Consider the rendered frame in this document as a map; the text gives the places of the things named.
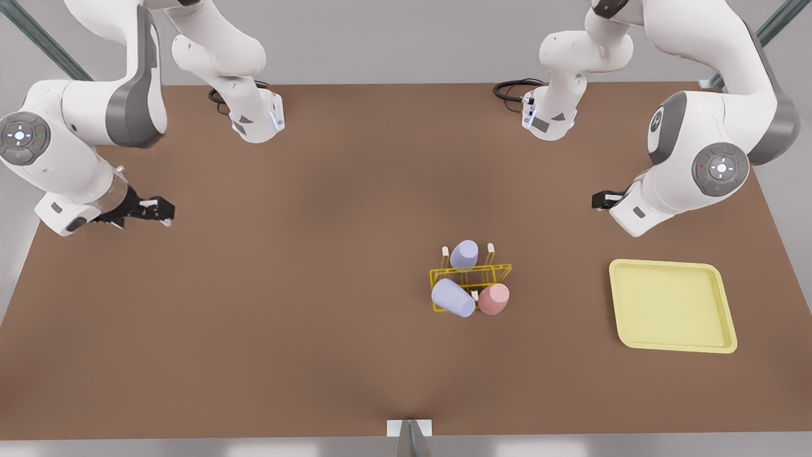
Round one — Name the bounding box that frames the yellow tray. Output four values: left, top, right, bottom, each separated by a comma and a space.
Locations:
608, 258, 738, 355

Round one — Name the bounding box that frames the pink cup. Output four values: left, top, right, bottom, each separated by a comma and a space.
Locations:
478, 283, 511, 317

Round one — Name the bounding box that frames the small lavender cup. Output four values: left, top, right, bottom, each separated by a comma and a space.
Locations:
450, 239, 480, 271

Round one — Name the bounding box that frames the large lavender cup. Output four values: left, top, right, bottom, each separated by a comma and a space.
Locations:
431, 278, 476, 319

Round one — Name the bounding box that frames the black cable loop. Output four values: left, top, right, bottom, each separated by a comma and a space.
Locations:
209, 81, 271, 116
494, 78, 547, 114

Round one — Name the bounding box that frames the yellow wire cup rack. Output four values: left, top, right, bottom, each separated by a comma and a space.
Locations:
429, 242, 513, 314

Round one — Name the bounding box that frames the silver frame post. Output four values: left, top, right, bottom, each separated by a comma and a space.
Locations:
387, 419, 433, 457
698, 0, 812, 90
0, 0, 94, 83

